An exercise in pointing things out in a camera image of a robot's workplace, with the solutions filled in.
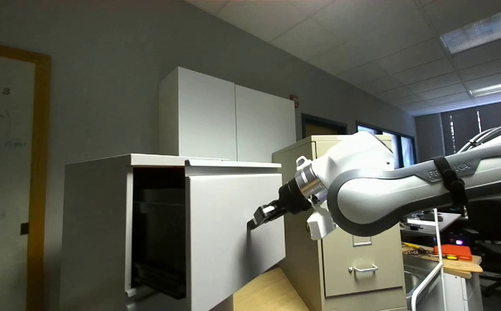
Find dark framed door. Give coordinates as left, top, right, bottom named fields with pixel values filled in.
left=301, top=113, right=348, bottom=139

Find beige filing cabinet drawer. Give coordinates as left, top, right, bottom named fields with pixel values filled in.
left=321, top=225, right=405, bottom=298

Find orange box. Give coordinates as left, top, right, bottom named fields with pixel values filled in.
left=433, top=244, right=473, bottom=262

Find ceiling light panel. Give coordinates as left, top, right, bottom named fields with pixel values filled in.
left=469, top=77, right=501, bottom=98
left=439, top=6, right=501, bottom=55

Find window with dark blinds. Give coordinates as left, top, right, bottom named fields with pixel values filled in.
left=440, top=97, right=501, bottom=157

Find white stand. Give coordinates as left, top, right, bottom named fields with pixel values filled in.
left=410, top=208, right=448, bottom=311

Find white cabinet drawer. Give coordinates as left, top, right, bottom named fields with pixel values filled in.
left=131, top=159, right=286, bottom=311

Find wooden table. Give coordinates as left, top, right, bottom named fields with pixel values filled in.
left=401, top=241, right=484, bottom=279

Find tall white wall cabinet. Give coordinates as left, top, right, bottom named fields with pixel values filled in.
left=159, top=66, right=297, bottom=164

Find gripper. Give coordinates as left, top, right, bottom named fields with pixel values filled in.
left=247, top=177, right=314, bottom=231

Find black office chair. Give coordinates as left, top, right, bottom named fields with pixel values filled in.
left=466, top=198, right=501, bottom=297

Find beige metal filing cabinet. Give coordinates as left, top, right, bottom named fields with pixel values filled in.
left=272, top=135, right=407, bottom=311

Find wood framed whiteboard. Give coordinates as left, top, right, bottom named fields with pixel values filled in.
left=0, top=39, right=52, bottom=311

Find low white cabinet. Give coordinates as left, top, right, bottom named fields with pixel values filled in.
left=59, top=153, right=286, bottom=311

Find row of windows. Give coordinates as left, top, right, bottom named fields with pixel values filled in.
left=356, top=121, right=417, bottom=169

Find grey desk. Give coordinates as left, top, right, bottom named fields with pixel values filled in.
left=400, top=211, right=463, bottom=236

